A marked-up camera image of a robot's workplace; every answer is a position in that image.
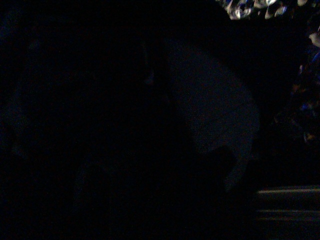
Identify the grey front-load washing machine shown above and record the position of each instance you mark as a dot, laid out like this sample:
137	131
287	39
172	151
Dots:
250	8

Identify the dark navy knitted garment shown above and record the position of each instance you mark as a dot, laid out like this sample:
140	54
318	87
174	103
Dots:
135	119

